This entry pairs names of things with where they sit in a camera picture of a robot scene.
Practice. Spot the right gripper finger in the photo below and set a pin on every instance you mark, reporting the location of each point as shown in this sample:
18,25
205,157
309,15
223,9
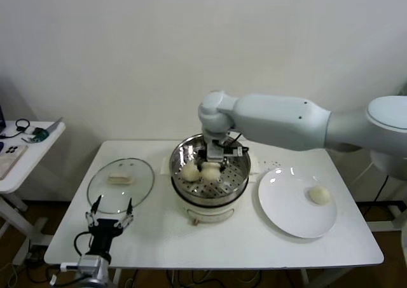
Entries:
223,165
200,159

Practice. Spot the white side table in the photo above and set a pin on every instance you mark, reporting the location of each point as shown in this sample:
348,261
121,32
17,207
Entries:
38,148

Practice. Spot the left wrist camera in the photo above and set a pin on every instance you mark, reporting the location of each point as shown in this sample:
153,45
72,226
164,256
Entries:
68,265

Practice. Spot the white phone with lenses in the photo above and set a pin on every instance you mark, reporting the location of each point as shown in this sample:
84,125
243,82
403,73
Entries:
12,150

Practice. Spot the stainless steel steamer basket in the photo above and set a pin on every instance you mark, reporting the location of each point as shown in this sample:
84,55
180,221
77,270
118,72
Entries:
242,170

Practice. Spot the white table leg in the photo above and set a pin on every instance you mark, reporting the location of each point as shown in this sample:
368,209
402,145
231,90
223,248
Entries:
303,278
117,278

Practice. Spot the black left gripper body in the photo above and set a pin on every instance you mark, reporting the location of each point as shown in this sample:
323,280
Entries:
103,232

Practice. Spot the silver clip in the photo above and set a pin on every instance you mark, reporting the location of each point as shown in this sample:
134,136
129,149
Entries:
28,140

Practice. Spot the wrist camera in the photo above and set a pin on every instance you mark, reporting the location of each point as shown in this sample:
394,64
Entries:
235,151
68,265

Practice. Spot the white desk frame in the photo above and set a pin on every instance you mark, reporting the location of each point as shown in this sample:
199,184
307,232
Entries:
395,211

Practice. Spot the green small device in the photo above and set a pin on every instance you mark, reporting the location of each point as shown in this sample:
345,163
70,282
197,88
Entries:
41,133

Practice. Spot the white steamed baozi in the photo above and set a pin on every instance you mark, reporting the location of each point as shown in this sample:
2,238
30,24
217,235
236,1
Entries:
190,172
210,173
319,195

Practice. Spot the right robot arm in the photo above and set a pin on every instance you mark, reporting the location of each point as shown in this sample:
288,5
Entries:
270,119

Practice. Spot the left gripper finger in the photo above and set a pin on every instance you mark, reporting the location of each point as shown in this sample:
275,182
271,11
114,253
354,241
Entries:
91,218
128,215

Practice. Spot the white round plate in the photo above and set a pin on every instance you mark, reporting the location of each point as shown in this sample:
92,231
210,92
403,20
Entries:
286,205

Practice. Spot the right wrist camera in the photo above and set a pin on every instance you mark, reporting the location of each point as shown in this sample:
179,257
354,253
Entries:
235,151

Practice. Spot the white electric cooking pot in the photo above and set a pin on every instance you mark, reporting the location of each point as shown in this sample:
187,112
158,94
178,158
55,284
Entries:
206,213

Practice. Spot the grey flat panel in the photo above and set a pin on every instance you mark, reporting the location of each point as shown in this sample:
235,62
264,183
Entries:
54,126

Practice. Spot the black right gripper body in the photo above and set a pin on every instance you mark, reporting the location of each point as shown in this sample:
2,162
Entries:
215,151

